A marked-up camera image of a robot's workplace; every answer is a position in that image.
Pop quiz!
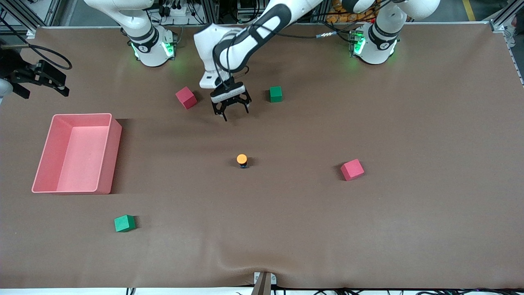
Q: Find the pink foam cube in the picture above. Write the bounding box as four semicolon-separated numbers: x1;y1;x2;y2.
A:
340;159;365;182
175;86;198;110

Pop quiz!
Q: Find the pink plastic bin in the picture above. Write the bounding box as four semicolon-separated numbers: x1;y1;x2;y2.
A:
32;113;122;195

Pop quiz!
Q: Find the white power strip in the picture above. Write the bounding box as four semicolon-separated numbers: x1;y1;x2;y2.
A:
158;2;189;18

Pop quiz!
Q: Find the orange snack bags pile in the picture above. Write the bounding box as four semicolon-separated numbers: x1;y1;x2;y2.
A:
327;0;377;23

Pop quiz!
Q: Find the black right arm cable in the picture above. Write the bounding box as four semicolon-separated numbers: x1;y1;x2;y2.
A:
0;16;73;71

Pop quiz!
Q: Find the aluminium frame profile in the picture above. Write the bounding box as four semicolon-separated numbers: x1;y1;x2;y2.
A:
489;0;524;33
0;0;62;39

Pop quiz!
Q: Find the metal table edge bracket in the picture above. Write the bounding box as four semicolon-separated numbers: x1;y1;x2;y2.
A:
251;272;277;295

